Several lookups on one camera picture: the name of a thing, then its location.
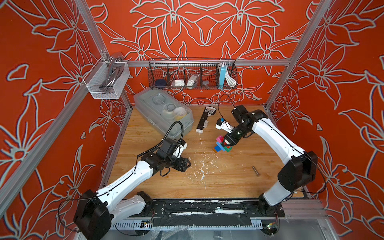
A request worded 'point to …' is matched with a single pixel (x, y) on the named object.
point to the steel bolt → (255, 171)
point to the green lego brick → (228, 149)
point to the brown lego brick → (215, 151)
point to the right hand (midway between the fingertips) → (222, 141)
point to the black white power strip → (203, 122)
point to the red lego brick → (222, 139)
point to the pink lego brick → (218, 139)
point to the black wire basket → (191, 73)
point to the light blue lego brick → (220, 146)
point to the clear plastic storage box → (165, 114)
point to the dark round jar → (160, 83)
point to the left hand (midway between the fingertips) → (186, 161)
